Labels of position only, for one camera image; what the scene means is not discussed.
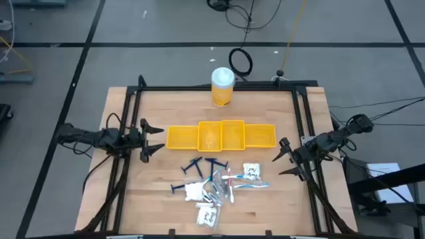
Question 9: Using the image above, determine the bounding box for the yellow floor cable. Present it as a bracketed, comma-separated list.
[0, 35, 33, 76]

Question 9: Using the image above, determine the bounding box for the black tangled floor cable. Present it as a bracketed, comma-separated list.
[206, 0, 283, 49]

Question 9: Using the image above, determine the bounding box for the thin black cable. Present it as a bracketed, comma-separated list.
[373, 122, 425, 127]
[328, 96, 425, 110]

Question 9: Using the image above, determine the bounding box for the yellow slotted plastic basket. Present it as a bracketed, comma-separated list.
[220, 119, 246, 151]
[197, 121, 223, 153]
[244, 123, 278, 149]
[165, 125, 200, 150]

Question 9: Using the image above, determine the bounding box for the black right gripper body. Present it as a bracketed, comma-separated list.
[280, 137, 315, 182]

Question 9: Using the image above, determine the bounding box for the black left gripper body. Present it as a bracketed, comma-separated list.
[127, 118, 150, 164]

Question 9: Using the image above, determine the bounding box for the black floor object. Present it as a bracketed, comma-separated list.
[0, 104, 14, 129]

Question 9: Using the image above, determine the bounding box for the plain white cotton bag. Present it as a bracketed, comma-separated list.
[184, 181, 205, 202]

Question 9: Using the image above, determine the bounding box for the red white toothbrush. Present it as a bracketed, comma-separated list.
[227, 167, 235, 204]

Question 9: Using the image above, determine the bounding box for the yellow hanging cable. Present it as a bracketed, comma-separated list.
[281, 0, 308, 72]

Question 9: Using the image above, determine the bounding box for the dark blue disposable razor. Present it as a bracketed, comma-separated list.
[170, 183, 200, 195]
[181, 156, 204, 179]
[205, 157, 229, 182]

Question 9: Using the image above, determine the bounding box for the row of yellow baskets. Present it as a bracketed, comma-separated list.
[75, 74, 358, 237]

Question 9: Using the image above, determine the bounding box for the white box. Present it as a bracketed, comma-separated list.
[365, 161, 415, 204]

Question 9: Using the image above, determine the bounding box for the black desk bar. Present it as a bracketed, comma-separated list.
[347, 164, 425, 197]

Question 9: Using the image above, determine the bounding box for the white floor cable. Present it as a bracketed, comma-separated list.
[0, 0, 16, 64]

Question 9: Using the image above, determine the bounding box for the coiled black floor cable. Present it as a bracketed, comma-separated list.
[228, 48, 253, 82]

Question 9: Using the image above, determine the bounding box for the yellow white wipes canister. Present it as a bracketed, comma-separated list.
[211, 66, 236, 108]

